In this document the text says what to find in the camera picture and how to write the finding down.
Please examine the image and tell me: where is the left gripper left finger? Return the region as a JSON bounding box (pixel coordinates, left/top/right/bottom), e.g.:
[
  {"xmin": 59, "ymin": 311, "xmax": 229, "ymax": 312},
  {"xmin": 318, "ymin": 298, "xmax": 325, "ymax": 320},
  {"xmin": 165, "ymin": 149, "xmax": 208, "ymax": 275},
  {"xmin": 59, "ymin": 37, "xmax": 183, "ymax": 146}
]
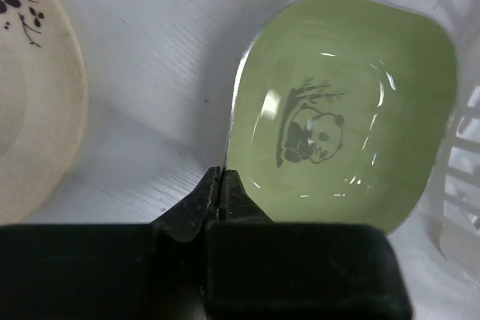
[{"xmin": 1, "ymin": 167, "xmax": 221, "ymax": 319}]

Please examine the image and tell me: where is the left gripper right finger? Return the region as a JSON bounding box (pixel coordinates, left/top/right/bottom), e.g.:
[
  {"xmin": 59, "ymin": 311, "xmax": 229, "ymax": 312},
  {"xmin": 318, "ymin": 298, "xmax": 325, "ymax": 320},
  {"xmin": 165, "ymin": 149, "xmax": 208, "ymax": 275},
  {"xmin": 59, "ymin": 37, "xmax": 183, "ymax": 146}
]
[{"xmin": 205, "ymin": 170, "xmax": 413, "ymax": 319}]

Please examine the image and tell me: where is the green square panda plate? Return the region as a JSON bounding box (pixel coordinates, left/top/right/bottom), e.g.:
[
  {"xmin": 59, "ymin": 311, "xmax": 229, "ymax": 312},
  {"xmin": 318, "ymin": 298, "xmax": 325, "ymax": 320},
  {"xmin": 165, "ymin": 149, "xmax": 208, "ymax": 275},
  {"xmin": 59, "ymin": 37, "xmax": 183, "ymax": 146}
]
[{"xmin": 225, "ymin": 0, "xmax": 458, "ymax": 233}]

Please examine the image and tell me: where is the cream round flower plate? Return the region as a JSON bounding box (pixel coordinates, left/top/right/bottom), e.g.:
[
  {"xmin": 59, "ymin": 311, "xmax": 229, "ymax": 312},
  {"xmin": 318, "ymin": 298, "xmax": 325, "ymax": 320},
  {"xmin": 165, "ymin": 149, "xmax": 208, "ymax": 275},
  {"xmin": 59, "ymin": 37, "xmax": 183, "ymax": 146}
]
[{"xmin": 1, "ymin": 0, "xmax": 89, "ymax": 224}]

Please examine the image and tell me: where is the white plastic dish basket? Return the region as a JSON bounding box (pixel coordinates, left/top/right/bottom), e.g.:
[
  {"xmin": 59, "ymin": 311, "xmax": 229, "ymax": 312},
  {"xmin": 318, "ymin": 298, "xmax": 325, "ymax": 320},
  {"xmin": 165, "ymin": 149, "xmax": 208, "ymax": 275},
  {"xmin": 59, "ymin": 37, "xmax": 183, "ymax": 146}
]
[{"xmin": 437, "ymin": 27, "xmax": 479, "ymax": 277}]

